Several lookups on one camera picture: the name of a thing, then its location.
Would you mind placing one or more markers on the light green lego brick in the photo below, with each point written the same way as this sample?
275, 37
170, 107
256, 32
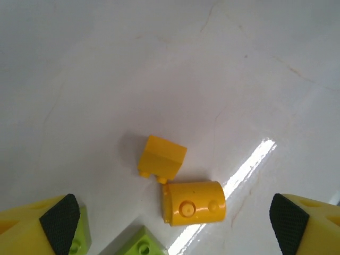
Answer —
140, 243
83, 236

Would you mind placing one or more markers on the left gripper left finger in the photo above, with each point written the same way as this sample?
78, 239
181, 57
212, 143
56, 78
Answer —
26, 231

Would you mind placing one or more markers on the orange curved lego brick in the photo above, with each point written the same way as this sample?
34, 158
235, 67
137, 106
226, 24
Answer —
195, 204

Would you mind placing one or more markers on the orange sloped lego brick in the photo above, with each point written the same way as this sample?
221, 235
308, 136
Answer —
162, 156

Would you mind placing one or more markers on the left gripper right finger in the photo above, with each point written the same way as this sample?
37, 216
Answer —
313, 228

